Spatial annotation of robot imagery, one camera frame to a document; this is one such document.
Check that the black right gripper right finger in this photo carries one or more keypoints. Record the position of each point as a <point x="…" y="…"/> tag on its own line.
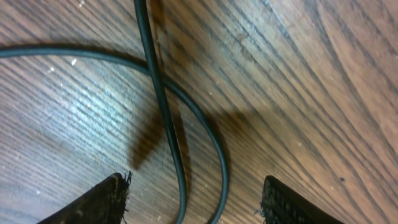
<point x="282" y="205"/>

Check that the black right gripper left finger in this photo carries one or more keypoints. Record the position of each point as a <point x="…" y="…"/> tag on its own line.
<point x="104" y="203"/>

